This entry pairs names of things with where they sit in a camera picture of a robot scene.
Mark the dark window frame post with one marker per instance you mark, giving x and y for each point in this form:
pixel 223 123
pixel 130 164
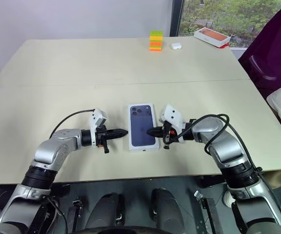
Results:
pixel 177 17

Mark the red flat item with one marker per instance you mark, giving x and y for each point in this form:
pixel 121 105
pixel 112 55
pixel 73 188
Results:
pixel 224 45

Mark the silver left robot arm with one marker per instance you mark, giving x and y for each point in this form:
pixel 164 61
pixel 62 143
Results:
pixel 57 143

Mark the white phone box lid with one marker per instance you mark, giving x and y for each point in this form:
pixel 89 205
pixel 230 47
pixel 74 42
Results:
pixel 140 122

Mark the white round fixture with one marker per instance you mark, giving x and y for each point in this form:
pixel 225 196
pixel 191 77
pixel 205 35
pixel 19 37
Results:
pixel 228 198

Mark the black bar with metal clamp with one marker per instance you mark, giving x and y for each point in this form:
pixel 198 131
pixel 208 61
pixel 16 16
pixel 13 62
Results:
pixel 208 212

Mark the dark rounded shape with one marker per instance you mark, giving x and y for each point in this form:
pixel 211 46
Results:
pixel 169 209
pixel 106 212

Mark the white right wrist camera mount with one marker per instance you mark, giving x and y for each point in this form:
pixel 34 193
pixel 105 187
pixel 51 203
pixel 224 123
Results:
pixel 172 114

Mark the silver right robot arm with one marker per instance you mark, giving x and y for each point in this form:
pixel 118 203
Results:
pixel 228 148

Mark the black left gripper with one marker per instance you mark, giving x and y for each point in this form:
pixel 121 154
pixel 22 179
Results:
pixel 102 136

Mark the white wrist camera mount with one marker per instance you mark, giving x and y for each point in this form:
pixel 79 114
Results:
pixel 172 114
pixel 97 117

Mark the green orange toy block stack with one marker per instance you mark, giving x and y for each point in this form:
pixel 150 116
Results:
pixel 156 41

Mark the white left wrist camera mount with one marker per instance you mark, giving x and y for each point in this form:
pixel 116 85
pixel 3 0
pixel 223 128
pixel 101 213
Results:
pixel 97 117

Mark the white earbuds case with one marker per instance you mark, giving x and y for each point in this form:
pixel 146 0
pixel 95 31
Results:
pixel 176 46

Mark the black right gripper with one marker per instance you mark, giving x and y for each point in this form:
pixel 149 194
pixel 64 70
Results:
pixel 168 135

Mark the white orange phone box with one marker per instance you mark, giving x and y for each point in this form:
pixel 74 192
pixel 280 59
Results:
pixel 211 36

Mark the dark office chair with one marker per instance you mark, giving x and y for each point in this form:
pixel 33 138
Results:
pixel 274 48

